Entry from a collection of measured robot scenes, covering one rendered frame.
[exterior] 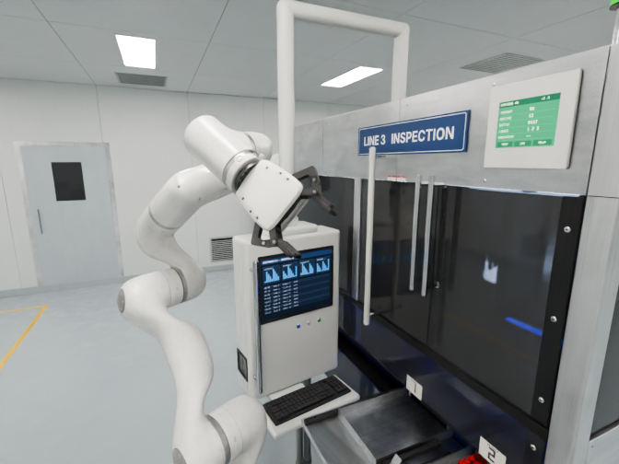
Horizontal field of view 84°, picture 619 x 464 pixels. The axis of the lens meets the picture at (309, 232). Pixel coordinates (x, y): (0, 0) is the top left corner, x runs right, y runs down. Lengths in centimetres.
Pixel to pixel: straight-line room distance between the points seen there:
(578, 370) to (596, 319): 13
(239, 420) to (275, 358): 78
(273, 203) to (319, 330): 125
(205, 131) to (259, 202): 17
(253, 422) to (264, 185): 60
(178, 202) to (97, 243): 537
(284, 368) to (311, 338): 19
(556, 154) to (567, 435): 66
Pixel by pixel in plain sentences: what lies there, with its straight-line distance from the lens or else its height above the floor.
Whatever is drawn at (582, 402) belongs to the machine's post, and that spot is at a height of 133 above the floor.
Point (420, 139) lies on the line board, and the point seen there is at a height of 195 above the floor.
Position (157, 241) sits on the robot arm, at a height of 168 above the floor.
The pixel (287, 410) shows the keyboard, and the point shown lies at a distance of 166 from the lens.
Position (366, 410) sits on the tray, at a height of 88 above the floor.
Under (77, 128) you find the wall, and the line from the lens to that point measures 604.
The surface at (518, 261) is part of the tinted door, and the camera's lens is 106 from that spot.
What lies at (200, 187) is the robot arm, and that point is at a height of 182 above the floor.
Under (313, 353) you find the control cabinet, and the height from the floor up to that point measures 94.
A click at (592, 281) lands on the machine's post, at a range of 97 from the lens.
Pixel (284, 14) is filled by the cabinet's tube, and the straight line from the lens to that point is 165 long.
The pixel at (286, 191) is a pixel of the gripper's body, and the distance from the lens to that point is 57.
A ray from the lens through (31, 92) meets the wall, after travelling 618.
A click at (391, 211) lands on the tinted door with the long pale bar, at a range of 141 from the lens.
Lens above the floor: 187
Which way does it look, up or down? 11 degrees down
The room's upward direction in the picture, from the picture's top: straight up
